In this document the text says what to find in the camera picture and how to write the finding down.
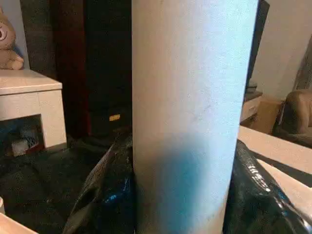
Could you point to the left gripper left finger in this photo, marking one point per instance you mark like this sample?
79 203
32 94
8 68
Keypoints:
102 195

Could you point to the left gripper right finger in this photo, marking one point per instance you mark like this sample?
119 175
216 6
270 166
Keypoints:
256 204

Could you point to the white plastic table top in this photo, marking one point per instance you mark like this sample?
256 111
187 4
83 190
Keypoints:
14 225

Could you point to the white plastic table leg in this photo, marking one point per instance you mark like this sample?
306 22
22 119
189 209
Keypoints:
190 97

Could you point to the white board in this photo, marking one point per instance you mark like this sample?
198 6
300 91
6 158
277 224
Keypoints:
280 151

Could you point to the black mat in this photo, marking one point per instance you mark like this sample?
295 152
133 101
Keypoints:
36 175

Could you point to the small yellow tag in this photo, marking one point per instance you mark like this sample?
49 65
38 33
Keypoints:
114 118

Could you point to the brown cardboard box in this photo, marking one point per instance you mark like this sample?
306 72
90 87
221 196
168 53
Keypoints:
267 114

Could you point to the brown armchair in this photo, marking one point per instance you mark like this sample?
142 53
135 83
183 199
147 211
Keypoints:
296 114

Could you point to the white cabinet with glass doors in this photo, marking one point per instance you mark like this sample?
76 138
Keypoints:
29 97

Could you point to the tall black cabinet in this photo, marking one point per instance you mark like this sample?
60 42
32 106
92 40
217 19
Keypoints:
97 61

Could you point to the black plastic covered panel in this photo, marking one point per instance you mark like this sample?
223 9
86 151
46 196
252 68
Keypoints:
259 36

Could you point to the beige plush toy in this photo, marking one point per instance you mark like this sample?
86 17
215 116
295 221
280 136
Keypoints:
8 46

